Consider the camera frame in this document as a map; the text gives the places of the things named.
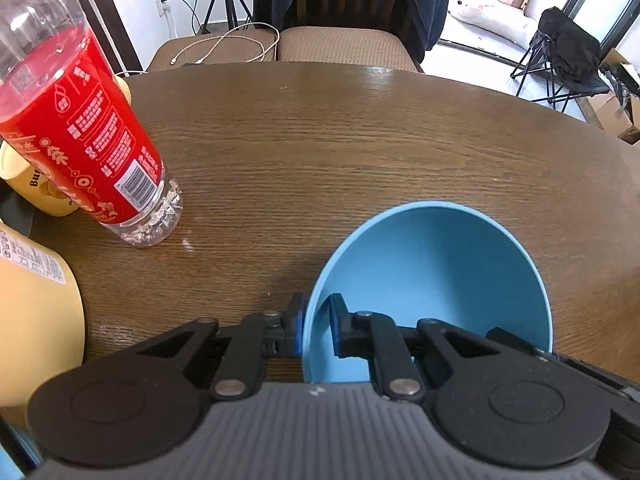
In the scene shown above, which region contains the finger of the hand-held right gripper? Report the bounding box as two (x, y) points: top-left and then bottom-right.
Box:
(486, 327), (551, 361)

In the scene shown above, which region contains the cardboard box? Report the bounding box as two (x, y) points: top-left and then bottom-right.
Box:
(582, 50), (640, 146)

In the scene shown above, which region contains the blue bowl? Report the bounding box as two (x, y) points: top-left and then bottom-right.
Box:
(302, 201), (555, 386)

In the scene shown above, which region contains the dark wooden chair with jacket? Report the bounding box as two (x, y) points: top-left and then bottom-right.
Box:
(252, 0), (456, 61)

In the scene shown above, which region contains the red label water bottle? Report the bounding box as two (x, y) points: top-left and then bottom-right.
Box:
(0, 0), (183, 248)

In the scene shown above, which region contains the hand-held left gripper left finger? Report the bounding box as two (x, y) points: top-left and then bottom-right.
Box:
(137, 292), (306, 403)

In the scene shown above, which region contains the white cable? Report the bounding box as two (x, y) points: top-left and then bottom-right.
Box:
(170, 22), (280, 67)

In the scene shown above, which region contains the yellow bear mug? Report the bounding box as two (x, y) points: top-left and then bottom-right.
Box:
(0, 72), (133, 217)

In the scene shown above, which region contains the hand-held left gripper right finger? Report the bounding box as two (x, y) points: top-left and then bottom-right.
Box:
(327, 294), (496, 403)

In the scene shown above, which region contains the yellow thermos jug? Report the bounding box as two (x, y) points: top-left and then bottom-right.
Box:
(0, 220), (86, 408)

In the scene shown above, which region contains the black folding chair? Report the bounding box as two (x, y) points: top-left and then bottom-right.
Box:
(510, 7), (611, 113)

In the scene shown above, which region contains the white cushion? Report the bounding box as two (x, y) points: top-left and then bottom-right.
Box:
(447, 0), (538, 51)

